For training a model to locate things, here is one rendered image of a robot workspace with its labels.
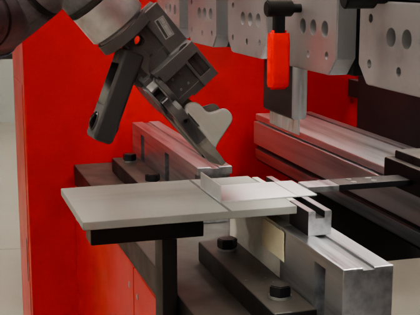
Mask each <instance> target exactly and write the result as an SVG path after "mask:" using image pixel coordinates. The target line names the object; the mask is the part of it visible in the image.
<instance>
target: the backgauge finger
mask: <svg viewBox="0 0 420 315"><path fill-rule="evenodd" d="M298 184H299V185H301V186H302V187H304V188H306V189H308V190H310V191H312V192H314V193H319V192H328V191H345V190H353V189H370V188H386V187H397V188H399V189H402V190H403V191H406V192H408V193H410V194H413V195H415V196H417V197H419V198H420V148H413V149H397V150H396V151H395V156H387V157H385V158H384V175H383V176H372V177H354V178H345V179H329V180H328V179H327V180H318V181H300V182H298Z"/></svg>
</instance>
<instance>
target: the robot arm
mask: <svg viewBox="0 0 420 315"><path fill-rule="evenodd" d="M62 9H63V10H64V11H65V12H66V14H67V15H68V16H69V17H70V18H71V19H72V20H73V21H74V22H75V23H76V24H77V25H78V27H79V28H80V29H81V30H82V32H83V33H84V34H85V35H86V36H87V37H88V38H89V39H90V41H91V42H92V43H93V44H97V45H98V48H99V49H100V50H101V51H102V52H103V53H104V54H105V55H106V56H107V55H110V54H112V53H114V52H115V53H114V56H113V59H112V62H111V65H110V67H109V71H108V73H107V76H106V79H105V82H104V84H103V87H102V90H101V93H100V95H99V99H98V101H97V104H96V107H95V110H94V112H93V114H92V115H91V117H90V119H89V127H88V129H87V135H88V136H90V137H91V138H93V139H95V140H97V141H100V142H102V143H106V144H111V143H112V142H113V141H114V137H115V135H116V133H117V132H118V130H119V123H120V121H121V118H122V116H123V112H124V109H125V107H126V104H127V101H128V99H129V95H130V93H131V90H132V88H133V85H135V86H136V88H137V89H138V90H139V92H140V93H141V94H142V95H143V96H144V97H145V99H146V100H147V101H148V102H149V103H150V104H151V105H152V107H153V108H155V109H156V110H157V111H158V112H160V113H161V114H162V115H163V116H164V117H165V118H166V119H167V120H168V121H169V122H170V124H171V125H172V126H173V127H174V128H175V129H176V130H177V132H178V133H179V134H180V135H181V136H182V137H183V138H184V139H185V140H186V141H187V142H188V143H189V144H190V145H191V146H192V147H193V148H194V149H195V150H196V151H197V152H198V153H199V154H200V155H201V156H202V157H203V158H205V159H207V160H208V161H209V162H212V163H215V164H218V165H221V166H222V165H224V164H225V163H226V162H225V161H224V159H223V158H222V156H221V155H220V154H219V153H218V151H217V150H216V146H217V145H218V142H219V141H220V140H221V138H222V137H223V135H224V133H225V132H226V130H227V129H228V127H229V126H230V124H231V123H232V120H233V117H232V114H231V113H230V112H229V111H228V110H227V109H224V108H222V109H220V108H219V107H218V106H217V105H216V104H208V105H205V106H201V105H200V104H199V103H197V102H192V101H191V100H190V99H188V98H190V97H191V96H192V95H193V96H195V95H196V94H197V93H198V92H199V91H200V90H201V89H202V88H203V87H204V86H205V85H206V84H207V83H208V82H209V81H210V80H211V79H212V78H213V77H215V76H216V75H217V74H218V72H217V71H216V70H215V69H214V68H213V67H212V65H211V64H210V63H209V61H208V60H207V59H206V58H205V57H204V55H203V54H202V53H201V52H200V50H199V49H198V47H197V46H195V44H194V43H193V42H192V41H189V40H187V39H186V37H185V36H184V34H183V33H182V32H181V31H180V30H179V29H178V27H177V26H176V25H175V24H174V23H173V21H172V20H171V19H170V18H169V16H168V15H167V14H166V13H165V12H164V10H163V9H162V8H161V7H160V5H159V4H158V3H157V2H155V3H153V2H149V3H148V4H147V5H145V6H144V7H143V8H142V9H141V3H140V1H139V0H0V59H2V58H3V57H6V56H8V55H10V54H11V53H12V52H13V51H14V50H15V48H16V47H17V46H18V45H20V44H21V43H22V42H23V41H24V40H26V39H27V38H28V37H29V36H30V35H32V34H33V33H35V32H36V31H37V30H38V29H39V28H40V27H42V26H43V25H44V24H46V23H47V22H48V21H49V20H50V19H52V18H53V17H54V16H55V15H56V14H57V13H58V12H59V11H61V10H62ZM136 36H139V42H138V43H137V44H135V42H134V39H135V37H136ZM121 47H122V48H121Z"/></svg>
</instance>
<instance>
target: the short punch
mask: <svg viewBox="0 0 420 315"><path fill-rule="evenodd" d="M307 85H308V70H305V69H300V68H297V67H292V66H289V86H288V87H286V88H285V89H277V90H271V88H270V87H268V85H267V59H264V108H265V109H267V110H270V118H269V123H270V124H273V125H275V126H277V127H279V128H282V129H285V130H287V131H289V132H291V133H294V134H297V135H298V136H299V125H300V119H305V118H306V115H307Z"/></svg>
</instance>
